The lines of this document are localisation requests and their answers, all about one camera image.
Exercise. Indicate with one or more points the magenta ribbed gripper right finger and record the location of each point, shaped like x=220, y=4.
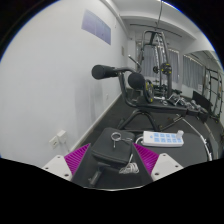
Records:
x=148, y=157

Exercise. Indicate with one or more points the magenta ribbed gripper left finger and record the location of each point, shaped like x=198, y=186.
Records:
x=74, y=158

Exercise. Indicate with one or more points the white charger plug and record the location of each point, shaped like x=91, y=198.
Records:
x=179, y=134

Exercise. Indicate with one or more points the white blue power strip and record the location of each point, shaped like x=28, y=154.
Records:
x=161, y=139

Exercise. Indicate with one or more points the black pouch case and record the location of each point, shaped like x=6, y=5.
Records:
x=113, y=146

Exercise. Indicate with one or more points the black weight bench machine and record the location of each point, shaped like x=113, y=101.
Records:
x=141, y=106

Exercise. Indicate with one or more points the yellow black weight plate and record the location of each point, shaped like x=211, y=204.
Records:
x=149, y=91

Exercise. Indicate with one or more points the grey power rack machine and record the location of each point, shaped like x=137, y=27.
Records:
x=157, y=38

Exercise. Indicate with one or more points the white wall socket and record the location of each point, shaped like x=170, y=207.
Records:
x=54, y=142

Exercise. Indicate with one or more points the white wall plug adapter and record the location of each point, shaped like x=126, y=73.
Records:
x=62, y=136

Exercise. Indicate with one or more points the wall mirror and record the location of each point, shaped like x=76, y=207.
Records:
x=203, y=73

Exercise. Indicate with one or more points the purple wall poster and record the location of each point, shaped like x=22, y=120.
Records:
x=94, y=25

